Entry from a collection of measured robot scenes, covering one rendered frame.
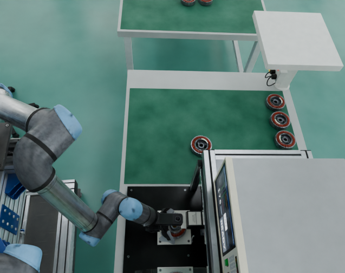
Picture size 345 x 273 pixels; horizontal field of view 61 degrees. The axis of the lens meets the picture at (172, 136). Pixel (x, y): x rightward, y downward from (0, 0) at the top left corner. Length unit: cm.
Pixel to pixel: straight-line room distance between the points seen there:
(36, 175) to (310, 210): 79
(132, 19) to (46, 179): 155
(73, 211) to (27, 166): 24
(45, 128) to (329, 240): 86
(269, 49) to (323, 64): 24
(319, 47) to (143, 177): 104
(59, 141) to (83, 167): 149
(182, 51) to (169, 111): 150
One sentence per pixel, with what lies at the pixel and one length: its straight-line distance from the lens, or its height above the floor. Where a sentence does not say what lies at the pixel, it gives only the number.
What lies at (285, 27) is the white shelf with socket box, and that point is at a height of 121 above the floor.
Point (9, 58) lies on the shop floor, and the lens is 331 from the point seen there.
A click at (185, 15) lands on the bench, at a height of 75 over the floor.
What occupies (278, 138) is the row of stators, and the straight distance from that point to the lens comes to 170.
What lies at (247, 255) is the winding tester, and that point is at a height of 132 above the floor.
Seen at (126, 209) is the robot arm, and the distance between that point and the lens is 110.
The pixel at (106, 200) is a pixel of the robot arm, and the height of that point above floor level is 102.
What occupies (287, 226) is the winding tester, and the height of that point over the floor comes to 132.
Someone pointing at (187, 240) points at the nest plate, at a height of 78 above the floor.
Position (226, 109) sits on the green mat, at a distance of 176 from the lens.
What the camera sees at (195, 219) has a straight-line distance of 127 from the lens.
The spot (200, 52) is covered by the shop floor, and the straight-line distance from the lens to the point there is 315.
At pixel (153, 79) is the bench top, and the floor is 75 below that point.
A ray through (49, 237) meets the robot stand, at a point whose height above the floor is 21.
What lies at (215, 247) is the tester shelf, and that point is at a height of 112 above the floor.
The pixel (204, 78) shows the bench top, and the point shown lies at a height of 75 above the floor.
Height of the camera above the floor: 213
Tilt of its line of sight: 59 degrees down
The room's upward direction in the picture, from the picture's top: 7 degrees clockwise
